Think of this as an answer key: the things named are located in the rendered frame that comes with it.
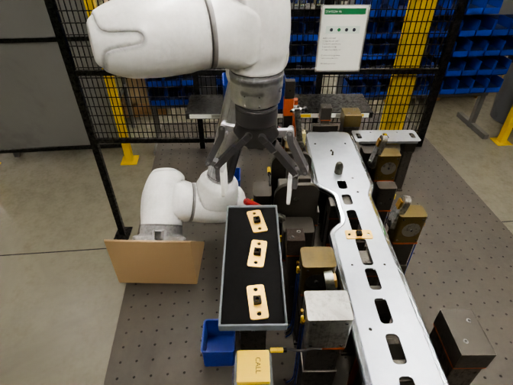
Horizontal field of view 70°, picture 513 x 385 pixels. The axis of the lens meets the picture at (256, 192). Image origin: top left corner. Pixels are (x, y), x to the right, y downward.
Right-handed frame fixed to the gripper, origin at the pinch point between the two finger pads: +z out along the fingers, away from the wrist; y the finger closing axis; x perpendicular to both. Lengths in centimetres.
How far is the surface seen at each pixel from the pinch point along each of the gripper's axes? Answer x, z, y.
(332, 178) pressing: 57, 35, 19
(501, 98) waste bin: 334, 111, 195
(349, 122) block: 99, 33, 26
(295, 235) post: 13.9, 24.9, 8.6
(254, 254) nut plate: -0.7, 18.4, -0.3
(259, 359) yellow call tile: -25.4, 18.8, 5.0
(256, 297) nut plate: -12.9, 17.8, 2.2
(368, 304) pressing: 2.2, 34.8, 29.2
